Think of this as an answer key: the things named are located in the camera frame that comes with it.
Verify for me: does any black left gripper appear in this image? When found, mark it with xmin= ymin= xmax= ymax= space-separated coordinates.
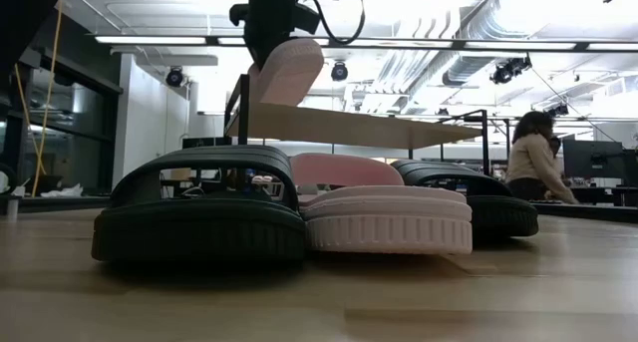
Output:
xmin=228 ymin=0 xmax=296 ymax=70

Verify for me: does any pink slide sandal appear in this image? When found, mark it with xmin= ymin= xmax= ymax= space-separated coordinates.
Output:
xmin=290 ymin=152 xmax=474 ymax=256
xmin=247 ymin=37 xmax=326 ymax=108

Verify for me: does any black slide sandal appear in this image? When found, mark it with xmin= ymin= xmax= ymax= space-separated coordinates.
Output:
xmin=91 ymin=145 xmax=308 ymax=263
xmin=391 ymin=159 xmax=540 ymax=239

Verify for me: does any white cloth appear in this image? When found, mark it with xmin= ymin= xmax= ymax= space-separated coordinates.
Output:
xmin=39 ymin=182 xmax=85 ymax=199

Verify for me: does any black desk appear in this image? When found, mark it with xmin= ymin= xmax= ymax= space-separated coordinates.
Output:
xmin=527 ymin=184 xmax=638 ymax=224
xmin=0 ymin=194 xmax=114 ymax=214

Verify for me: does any person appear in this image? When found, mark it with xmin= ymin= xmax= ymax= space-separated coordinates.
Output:
xmin=504 ymin=110 xmax=580 ymax=205

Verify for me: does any small white cylinder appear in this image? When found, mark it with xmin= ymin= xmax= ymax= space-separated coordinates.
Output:
xmin=5 ymin=184 xmax=26 ymax=219

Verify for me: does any computer monitor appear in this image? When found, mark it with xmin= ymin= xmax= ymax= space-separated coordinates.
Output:
xmin=562 ymin=139 xmax=625 ymax=181

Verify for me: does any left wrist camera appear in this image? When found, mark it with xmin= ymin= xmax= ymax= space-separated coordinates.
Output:
xmin=292 ymin=1 xmax=322 ymax=36

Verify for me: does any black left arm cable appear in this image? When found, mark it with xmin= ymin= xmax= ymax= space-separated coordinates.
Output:
xmin=291 ymin=0 xmax=367 ymax=46

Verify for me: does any wooden shelf with black frame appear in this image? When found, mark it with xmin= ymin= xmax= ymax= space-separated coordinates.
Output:
xmin=223 ymin=73 xmax=512 ymax=177

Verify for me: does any yellow cable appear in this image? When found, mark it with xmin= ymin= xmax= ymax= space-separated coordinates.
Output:
xmin=30 ymin=1 xmax=65 ymax=198
xmin=13 ymin=62 xmax=48 ymax=177

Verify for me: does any silver ceiling duct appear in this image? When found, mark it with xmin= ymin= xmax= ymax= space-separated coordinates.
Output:
xmin=441 ymin=0 xmax=638 ymax=87

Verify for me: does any black rig frame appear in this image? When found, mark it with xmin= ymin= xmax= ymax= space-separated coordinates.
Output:
xmin=0 ymin=0 xmax=70 ymax=77

